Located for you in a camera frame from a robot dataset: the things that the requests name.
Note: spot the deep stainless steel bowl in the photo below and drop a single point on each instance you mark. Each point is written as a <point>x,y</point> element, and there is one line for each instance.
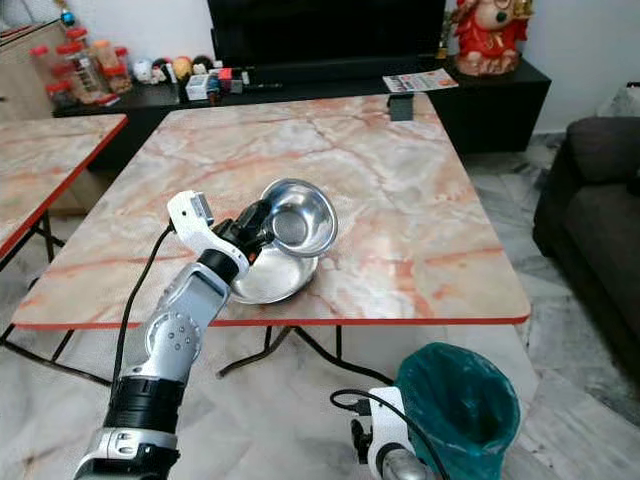
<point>300,220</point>

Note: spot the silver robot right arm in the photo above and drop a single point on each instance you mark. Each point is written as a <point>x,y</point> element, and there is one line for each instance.
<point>407,470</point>

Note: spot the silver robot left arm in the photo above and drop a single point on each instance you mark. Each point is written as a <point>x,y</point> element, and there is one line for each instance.
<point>170,340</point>

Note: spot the shallow stainless steel bowl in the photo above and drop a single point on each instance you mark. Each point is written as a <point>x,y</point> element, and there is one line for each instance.
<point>268,282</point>

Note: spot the black metal large table legs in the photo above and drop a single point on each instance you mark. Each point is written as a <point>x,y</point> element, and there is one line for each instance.
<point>335,350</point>

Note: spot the bin with green bag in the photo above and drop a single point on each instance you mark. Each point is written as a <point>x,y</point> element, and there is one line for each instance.
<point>465,400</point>

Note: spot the small red white box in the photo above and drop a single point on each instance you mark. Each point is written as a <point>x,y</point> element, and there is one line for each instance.
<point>228,78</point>

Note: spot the small dark round ornament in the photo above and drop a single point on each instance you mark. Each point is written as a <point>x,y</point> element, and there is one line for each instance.
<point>202,63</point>

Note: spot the small yellow round ornament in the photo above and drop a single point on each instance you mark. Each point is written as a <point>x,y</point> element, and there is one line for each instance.
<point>180,68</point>

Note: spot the small dark grey holder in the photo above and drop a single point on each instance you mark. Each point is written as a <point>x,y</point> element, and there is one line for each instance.
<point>402,106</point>

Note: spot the small white round ornament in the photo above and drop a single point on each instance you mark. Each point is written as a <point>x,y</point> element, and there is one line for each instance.
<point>142,71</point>

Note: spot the black metal small table legs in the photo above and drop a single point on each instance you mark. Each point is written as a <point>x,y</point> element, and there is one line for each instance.
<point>50,245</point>

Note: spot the black television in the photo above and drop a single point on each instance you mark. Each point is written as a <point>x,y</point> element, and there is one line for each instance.
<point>325,28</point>

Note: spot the printed colourful flyer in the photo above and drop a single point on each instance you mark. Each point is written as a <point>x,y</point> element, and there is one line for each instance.
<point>420,80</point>

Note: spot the jar with orange contents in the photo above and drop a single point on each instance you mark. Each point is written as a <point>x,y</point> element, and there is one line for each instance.
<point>112,62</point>

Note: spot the tall clear jar red lid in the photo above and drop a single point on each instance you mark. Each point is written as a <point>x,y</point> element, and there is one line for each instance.
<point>78,68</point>

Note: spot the black television console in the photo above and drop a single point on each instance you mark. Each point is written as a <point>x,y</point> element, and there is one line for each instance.
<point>495,100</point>

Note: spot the light wooden cabinet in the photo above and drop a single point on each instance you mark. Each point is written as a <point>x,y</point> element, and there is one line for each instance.
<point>18,75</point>

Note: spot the colourful hanging ornament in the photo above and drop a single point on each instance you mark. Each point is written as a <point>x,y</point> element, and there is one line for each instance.
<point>66,16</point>

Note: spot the red gold figurine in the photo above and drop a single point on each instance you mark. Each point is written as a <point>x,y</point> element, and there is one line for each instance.
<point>490,35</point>

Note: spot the dark grey sofa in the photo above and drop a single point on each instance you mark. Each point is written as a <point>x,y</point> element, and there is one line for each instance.
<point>595,210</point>

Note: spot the white plastic bag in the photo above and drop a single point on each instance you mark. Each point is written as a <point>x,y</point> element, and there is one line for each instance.
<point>622,100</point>

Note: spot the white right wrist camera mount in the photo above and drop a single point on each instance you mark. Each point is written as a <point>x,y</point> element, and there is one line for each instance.
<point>387,435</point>

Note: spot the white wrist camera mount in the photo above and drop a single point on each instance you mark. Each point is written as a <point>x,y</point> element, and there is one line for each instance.
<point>193,222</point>
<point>387,435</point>

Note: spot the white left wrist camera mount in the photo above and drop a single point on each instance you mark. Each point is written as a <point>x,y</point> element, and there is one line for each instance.
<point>193,222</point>

